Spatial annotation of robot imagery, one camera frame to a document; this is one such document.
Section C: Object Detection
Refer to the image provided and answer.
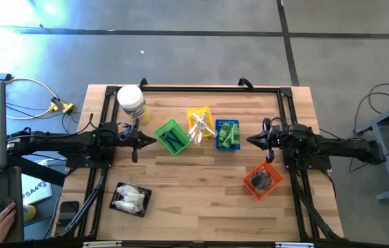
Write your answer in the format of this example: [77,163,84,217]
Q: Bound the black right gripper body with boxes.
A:
[262,117,297,165]

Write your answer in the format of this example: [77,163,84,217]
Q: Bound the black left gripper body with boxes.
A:
[120,118,143,163]

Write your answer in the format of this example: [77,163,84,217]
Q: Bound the bagged black hair ties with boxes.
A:
[251,170,274,189]
[251,177,266,191]

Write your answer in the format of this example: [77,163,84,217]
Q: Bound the bagged toothbrush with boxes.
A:
[187,120,202,138]
[197,112,209,137]
[193,125,206,145]
[191,115,216,136]

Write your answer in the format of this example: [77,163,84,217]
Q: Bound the clear bag white cotton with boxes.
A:
[114,199,136,213]
[116,184,140,197]

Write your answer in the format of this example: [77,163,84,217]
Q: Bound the white cotton bag black print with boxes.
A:
[125,192,146,211]

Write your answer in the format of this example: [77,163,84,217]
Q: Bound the blue plastic basket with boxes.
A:
[215,118,242,152]

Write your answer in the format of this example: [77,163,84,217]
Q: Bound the green plastic basket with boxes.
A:
[155,118,193,156]

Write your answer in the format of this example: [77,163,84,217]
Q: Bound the orange plastic basket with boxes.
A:
[242,161,284,201]

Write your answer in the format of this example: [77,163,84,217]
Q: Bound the yellow Lysol wipes canister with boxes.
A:
[116,84,151,126]

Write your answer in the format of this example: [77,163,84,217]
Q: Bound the yellow plastic basket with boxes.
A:
[186,105,216,140]

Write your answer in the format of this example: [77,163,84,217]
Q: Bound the black plastic basket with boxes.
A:
[108,181,153,218]

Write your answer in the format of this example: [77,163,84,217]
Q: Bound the grey metal table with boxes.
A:
[354,96,389,203]

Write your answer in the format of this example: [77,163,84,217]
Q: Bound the white printed booklet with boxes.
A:
[21,178,53,206]

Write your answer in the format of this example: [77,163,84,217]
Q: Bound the small yellow white container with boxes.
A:
[23,203,37,222]

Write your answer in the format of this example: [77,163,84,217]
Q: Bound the black computer mouse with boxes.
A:
[0,198,15,213]

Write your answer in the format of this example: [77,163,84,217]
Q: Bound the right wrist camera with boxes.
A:
[272,124,286,139]

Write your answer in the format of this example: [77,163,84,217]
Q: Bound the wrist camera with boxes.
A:
[272,124,286,139]
[120,124,135,141]

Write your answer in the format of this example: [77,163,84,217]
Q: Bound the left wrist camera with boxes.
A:
[120,124,135,141]

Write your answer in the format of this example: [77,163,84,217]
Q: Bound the black aluminium table frame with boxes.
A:
[54,85,345,242]

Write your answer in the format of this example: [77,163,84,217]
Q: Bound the yellow cable connector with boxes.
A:
[48,97,75,114]

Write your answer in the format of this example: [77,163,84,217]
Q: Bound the silver metal bracket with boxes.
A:
[83,240,123,248]
[275,242,315,248]

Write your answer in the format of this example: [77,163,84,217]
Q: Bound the white cable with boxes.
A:
[0,54,61,121]

